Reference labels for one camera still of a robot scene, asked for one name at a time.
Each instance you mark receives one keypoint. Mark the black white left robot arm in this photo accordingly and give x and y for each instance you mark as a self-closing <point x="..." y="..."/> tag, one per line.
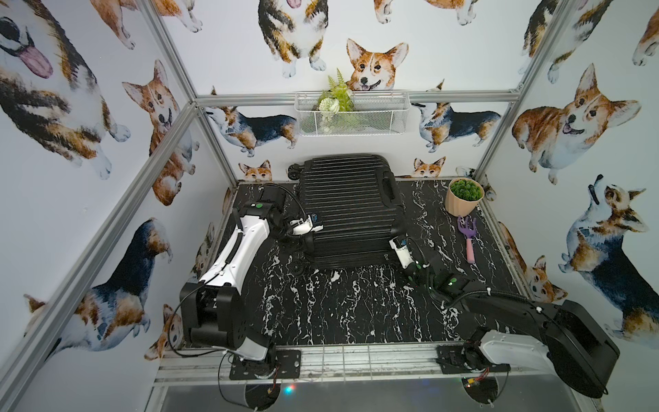
<point x="212" y="308"/>

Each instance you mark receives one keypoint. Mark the green artificial succulent plant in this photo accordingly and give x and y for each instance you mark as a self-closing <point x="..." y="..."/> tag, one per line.
<point x="467" y="190"/>

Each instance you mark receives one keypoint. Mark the aluminium front rail frame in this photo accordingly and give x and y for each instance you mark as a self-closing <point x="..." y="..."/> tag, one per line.
<point x="360" y="377"/>

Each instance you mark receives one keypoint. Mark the white wire wall basket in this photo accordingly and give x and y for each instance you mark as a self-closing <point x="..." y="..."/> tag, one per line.
<point x="375" y="114"/>

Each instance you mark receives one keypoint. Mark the peach plastic flower pot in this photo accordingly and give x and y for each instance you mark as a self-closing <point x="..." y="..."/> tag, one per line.
<point x="456" y="206"/>

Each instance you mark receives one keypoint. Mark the artificial fern with white flower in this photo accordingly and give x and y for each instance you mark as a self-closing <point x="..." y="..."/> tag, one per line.
<point x="332" y="105"/>

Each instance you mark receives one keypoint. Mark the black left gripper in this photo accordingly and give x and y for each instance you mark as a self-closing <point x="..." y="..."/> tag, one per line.
<point x="297" y="237"/>

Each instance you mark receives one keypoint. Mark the black hard-shell suitcase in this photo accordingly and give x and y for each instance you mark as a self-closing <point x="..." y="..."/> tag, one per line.
<point x="356" y="199"/>

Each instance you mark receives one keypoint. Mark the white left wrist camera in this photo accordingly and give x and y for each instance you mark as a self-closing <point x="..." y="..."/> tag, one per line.
<point x="301" y="226"/>

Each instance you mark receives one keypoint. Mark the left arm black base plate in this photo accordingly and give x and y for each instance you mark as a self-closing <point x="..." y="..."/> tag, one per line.
<point x="281" y="364"/>

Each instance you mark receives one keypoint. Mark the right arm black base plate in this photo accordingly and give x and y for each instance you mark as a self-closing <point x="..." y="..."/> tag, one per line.
<point x="466" y="358"/>

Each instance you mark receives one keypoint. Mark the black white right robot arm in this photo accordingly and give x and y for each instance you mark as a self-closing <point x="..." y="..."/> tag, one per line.
<point x="563" y="340"/>

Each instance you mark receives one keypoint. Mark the purple pink garden fork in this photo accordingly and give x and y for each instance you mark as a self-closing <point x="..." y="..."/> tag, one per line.
<point x="467" y="225"/>

